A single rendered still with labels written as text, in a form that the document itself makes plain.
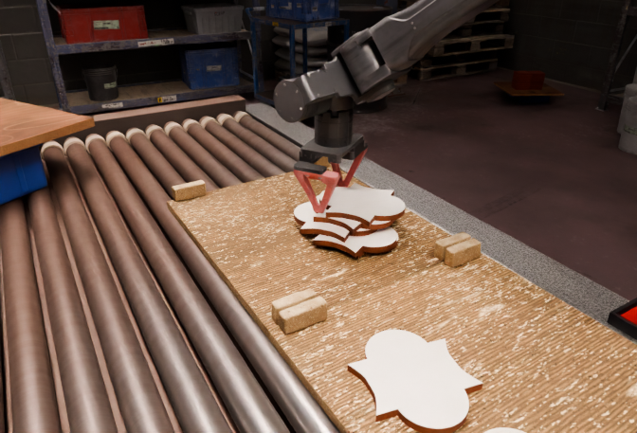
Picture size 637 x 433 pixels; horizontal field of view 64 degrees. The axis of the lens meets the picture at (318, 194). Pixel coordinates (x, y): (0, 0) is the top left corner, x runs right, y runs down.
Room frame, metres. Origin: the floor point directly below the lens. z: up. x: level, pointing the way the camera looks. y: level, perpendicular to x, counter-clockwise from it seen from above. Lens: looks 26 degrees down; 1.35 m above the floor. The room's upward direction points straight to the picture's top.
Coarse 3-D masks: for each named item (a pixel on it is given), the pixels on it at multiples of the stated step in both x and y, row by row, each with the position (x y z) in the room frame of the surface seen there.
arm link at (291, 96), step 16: (336, 64) 0.70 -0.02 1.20; (288, 80) 0.66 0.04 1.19; (304, 80) 0.65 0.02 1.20; (320, 80) 0.66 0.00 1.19; (336, 80) 0.68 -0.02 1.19; (352, 80) 0.70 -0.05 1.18; (288, 96) 0.66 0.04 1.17; (304, 96) 0.64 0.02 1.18; (320, 96) 0.65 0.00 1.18; (336, 96) 0.67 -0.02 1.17; (352, 96) 0.69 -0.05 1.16; (368, 96) 0.68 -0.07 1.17; (384, 96) 0.69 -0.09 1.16; (288, 112) 0.66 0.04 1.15; (304, 112) 0.65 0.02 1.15; (320, 112) 0.68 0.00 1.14
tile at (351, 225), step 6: (318, 198) 0.75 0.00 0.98; (318, 216) 0.69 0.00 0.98; (324, 216) 0.69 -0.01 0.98; (324, 222) 0.69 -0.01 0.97; (330, 222) 0.69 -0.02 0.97; (336, 222) 0.68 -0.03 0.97; (342, 222) 0.67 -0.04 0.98; (348, 222) 0.67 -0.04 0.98; (354, 222) 0.67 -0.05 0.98; (378, 222) 0.67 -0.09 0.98; (384, 222) 0.67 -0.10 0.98; (390, 222) 0.68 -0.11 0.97; (348, 228) 0.66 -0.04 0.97; (354, 228) 0.65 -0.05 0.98; (366, 228) 0.67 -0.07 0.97; (372, 228) 0.67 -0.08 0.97; (378, 228) 0.67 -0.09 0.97
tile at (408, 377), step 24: (384, 336) 0.46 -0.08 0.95; (408, 336) 0.46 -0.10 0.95; (384, 360) 0.42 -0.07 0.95; (408, 360) 0.42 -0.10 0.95; (432, 360) 0.42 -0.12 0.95; (384, 384) 0.38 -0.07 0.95; (408, 384) 0.38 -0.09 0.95; (432, 384) 0.38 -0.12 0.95; (456, 384) 0.38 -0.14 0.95; (480, 384) 0.39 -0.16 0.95; (384, 408) 0.35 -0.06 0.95; (408, 408) 0.35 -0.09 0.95; (432, 408) 0.35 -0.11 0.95; (456, 408) 0.35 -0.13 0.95; (432, 432) 0.33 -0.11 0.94
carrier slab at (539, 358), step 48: (384, 288) 0.56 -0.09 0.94; (432, 288) 0.56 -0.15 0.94; (480, 288) 0.56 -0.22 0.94; (528, 288) 0.56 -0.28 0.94; (288, 336) 0.47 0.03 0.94; (336, 336) 0.47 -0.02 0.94; (432, 336) 0.47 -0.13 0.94; (480, 336) 0.47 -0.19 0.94; (528, 336) 0.47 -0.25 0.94; (576, 336) 0.47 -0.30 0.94; (336, 384) 0.39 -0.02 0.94; (528, 384) 0.39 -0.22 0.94; (576, 384) 0.39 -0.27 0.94; (624, 384) 0.39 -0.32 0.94; (384, 432) 0.34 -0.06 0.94; (480, 432) 0.34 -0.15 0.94; (528, 432) 0.34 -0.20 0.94; (576, 432) 0.34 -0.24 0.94; (624, 432) 0.34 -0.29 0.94
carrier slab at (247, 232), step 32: (224, 192) 0.86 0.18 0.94; (256, 192) 0.86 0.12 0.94; (288, 192) 0.86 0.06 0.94; (320, 192) 0.86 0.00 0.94; (192, 224) 0.74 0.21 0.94; (224, 224) 0.74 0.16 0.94; (256, 224) 0.74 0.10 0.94; (288, 224) 0.74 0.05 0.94; (416, 224) 0.74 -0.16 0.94; (224, 256) 0.64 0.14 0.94; (256, 256) 0.64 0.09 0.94; (288, 256) 0.64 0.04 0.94; (320, 256) 0.64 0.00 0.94; (352, 256) 0.64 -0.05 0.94; (384, 256) 0.64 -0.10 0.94; (416, 256) 0.64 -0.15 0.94; (256, 288) 0.56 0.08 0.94; (288, 288) 0.56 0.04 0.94; (320, 288) 0.56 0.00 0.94; (352, 288) 0.56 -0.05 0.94; (256, 320) 0.51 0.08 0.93
